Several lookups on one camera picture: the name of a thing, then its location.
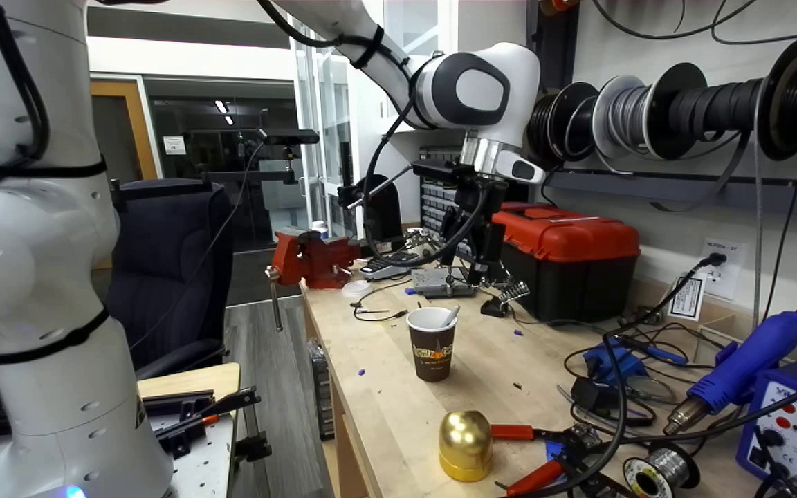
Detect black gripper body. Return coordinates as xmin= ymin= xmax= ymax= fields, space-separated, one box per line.
xmin=453 ymin=176 xmax=512 ymax=244

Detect white wire spool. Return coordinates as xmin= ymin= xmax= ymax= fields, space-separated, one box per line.
xmin=590 ymin=71 xmax=662 ymax=164

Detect red handled pliers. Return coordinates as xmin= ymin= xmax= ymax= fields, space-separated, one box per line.
xmin=487 ymin=421 xmax=598 ymax=498

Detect helping hand stand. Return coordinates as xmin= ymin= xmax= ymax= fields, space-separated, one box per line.
xmin=478 ymin=278 xmax=530 ymax=321

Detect gray wrist camera mount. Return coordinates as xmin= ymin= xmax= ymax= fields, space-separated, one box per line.
xmin=460 ymin=134 xmax=550 ymax=187

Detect red and black toolbox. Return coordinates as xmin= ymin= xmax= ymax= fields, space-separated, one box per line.
xmin=489 ymin=198 xmax=645 ymax=325

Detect wooden door frame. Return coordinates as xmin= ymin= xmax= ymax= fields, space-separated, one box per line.
xmin=87 ymin=74 xmax=165 ymax=184

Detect small black wire spool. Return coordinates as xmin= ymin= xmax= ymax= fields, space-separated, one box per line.
xmin=523 ymin=81 xmax=601 ymax=170

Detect gray metal plate device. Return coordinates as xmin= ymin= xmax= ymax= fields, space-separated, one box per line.
xmin=403 ymin=263 xmax=480 ymax=302

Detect white wall outlet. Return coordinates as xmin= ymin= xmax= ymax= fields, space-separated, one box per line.
xmin=696 ymin=237 xmax=738 ymax=282

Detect white paper tag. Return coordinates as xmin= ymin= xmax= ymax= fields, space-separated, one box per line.
xmin=664 ymin=273 xmax=707 ymax=324

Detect gold metal dome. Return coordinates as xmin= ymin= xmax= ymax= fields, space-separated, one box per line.
xmin=436 ymin=406 xmax=496 ymax=487

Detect red bench vise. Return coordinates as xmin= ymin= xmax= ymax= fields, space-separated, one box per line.
xmin=266 ymin=227 xmax=363 ymax=292

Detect brown paper cup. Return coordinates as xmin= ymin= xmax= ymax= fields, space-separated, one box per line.
xmin=403 ymin=305 xmax=462 ymax=385

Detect dark wall spool rail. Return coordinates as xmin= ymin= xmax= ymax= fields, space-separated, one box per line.
xmin=545 ymin=164 xmax=797 ymax=222

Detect black orange bar clamp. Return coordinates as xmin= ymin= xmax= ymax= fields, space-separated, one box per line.
xmin=148 ymin=385 xmax=263 ymax=462

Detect blue hot air gun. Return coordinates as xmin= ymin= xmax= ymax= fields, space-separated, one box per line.
xmin=662 ymin=309 xmax=797 ymax=440

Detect blue cable connector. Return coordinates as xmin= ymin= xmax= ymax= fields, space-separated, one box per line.
xmin=583 ymin=339 xmax=648 ymax=388

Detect black outlet power cable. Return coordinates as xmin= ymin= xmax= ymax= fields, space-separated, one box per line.
xmin=545 ymin=249 xmax=729 ymax=498

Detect dark office chair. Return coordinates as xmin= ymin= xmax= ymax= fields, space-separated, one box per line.
xmin=105 ymin=173 xmax=235 ymax=374

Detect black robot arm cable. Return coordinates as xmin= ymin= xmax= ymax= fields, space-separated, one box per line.
xmin=0 ymin=0 xmax=449 ymax=491

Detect solder wire spool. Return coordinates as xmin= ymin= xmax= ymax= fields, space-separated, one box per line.
xmin=619 ymin=443 xmax=703 ymax=498

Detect long black wire spool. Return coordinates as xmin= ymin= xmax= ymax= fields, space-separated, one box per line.
xmin=645 ymin=57 xmax=763 ymax=164

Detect gray parts drawer cabinet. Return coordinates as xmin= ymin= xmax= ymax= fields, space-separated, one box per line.
xmin=411 ymin=146 xmax=476 ymax=244

